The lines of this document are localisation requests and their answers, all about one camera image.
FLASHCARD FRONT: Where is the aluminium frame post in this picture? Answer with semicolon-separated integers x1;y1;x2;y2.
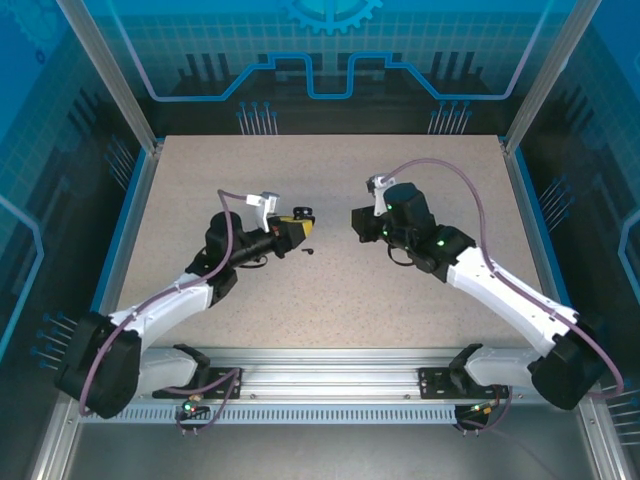
503;0;605;155
55;0;165;155

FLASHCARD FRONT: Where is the slotted grey cable duct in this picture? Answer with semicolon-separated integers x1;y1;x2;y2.
78;403;474;426

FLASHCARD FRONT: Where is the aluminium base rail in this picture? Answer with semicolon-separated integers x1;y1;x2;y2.
149;347;511;401

